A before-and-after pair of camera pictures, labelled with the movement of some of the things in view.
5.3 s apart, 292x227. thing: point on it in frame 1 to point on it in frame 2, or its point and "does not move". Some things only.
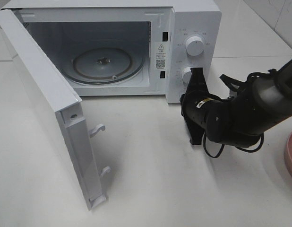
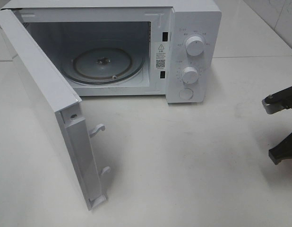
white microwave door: (58, 106) does not move
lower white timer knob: (186, 74) does not move
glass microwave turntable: (103, 65) does not move
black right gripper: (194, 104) to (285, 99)
